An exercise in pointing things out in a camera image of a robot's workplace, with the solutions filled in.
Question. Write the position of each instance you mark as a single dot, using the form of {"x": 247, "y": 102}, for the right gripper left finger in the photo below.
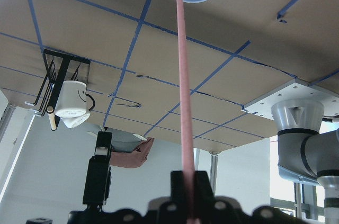
{"x": 178, "y": 193}

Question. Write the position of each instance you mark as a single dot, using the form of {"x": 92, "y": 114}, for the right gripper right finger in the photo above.
{"x": 204, "y": 197}

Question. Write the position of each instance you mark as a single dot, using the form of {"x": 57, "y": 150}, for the pink chopstick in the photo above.
{"x": 188, "y": 166}

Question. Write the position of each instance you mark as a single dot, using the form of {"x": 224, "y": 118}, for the white mug left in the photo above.
{"x": 75, "y": 121}

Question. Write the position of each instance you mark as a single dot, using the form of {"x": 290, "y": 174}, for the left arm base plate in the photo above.
{"x": 293, "y": 89}

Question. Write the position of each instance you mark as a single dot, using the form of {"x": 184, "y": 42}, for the black wire mug rack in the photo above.
{"x": 59, "y": 68}

